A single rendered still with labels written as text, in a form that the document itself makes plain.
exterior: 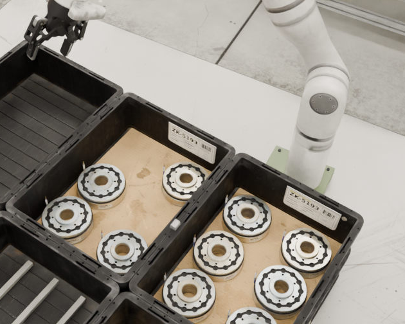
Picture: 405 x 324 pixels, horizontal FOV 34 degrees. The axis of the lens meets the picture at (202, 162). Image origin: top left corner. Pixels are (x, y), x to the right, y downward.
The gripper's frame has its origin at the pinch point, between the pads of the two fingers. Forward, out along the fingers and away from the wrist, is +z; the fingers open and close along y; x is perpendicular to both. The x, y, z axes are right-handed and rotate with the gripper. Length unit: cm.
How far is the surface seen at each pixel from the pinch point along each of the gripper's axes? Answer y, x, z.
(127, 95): -10.5, 16.7, 0.1
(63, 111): -7.1, 4.5, 14.4
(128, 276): 17, 53, 9
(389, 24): -195, 0, 3
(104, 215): 4.0, 34.7, 16.0
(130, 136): -12.8, 20.7, 9.6
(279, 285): -8, 70, 5
